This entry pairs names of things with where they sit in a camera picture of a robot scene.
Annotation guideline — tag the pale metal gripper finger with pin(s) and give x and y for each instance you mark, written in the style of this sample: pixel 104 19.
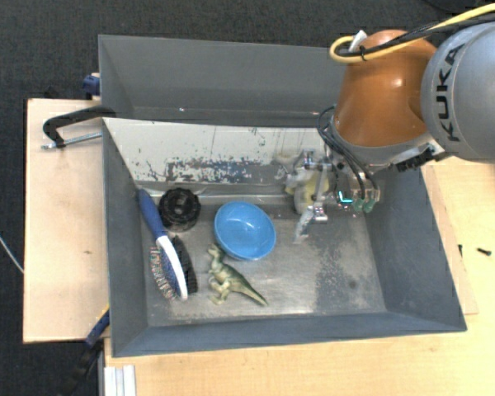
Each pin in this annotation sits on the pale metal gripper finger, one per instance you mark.
pixel 309 160
pixel 319 214

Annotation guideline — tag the pale yellow lumpy object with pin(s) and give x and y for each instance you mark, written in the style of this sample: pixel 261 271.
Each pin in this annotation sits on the pale yellow lumpy object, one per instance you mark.
pixel 303 190

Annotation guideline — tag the grey metal bin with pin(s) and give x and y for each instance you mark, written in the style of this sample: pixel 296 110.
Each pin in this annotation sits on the grey metal bin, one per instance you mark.
pixel 297 274

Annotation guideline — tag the blue bowl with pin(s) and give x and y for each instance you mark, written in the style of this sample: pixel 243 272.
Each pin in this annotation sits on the blue bowl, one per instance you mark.
pixel 244 231

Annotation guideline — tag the green toy dinosaur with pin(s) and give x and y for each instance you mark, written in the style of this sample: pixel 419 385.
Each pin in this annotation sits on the green toy dinosaur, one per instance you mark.
pixel 227 276

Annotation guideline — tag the black bristle brush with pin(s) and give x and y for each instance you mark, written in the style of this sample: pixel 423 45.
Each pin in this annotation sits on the black bristle brush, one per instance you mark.
pixel 189 266

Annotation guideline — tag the small black screw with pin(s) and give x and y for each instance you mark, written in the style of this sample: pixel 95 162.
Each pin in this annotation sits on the small black screw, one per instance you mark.
pixel 484 252

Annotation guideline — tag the blue and white hairbrush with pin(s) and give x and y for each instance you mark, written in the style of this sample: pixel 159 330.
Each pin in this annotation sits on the blue and white hairbrush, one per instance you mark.
pixel 169 258

